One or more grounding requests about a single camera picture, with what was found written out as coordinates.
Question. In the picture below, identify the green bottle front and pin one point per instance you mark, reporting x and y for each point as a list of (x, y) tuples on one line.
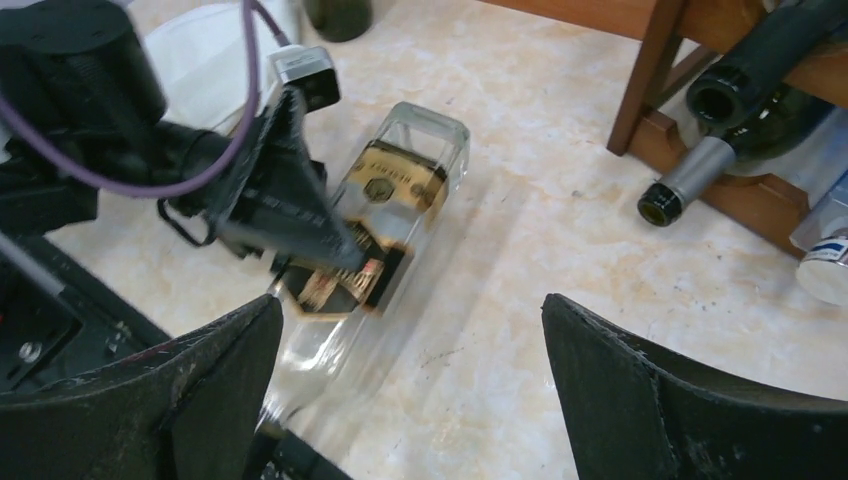
[(745, 77)]

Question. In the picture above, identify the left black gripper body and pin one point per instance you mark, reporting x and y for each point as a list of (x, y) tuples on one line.
[(263, 201)]

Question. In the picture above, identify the wooden wine rack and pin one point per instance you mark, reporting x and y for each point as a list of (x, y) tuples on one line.
[(679, 41)]

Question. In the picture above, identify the blue square glass bottle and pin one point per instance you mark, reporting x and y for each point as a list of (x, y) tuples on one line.
[(822, 234)]

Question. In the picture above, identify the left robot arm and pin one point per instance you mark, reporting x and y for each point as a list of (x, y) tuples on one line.
[(86, 113)]

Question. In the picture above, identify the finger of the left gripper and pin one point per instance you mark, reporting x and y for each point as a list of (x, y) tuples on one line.
[(330, 241)]

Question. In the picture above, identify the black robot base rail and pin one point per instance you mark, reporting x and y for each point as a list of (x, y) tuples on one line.
[(58, 320)]

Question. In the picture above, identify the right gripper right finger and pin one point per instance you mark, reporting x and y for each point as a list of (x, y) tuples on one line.
[(634, 409)]

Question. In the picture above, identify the green bottle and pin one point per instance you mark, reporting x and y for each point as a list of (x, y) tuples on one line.
[(339, 20), (745, 77), (787, 118)]

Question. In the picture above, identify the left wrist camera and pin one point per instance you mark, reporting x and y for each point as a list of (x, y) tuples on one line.
[(311, 71)]

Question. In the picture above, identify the small clear labelled bottle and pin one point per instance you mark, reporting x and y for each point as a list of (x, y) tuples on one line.
[(391, 199)]

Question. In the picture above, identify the white folded cloth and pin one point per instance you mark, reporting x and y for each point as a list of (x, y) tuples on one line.
[(201, 63)]

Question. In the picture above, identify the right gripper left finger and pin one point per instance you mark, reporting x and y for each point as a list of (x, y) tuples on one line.
[(184, 409)]

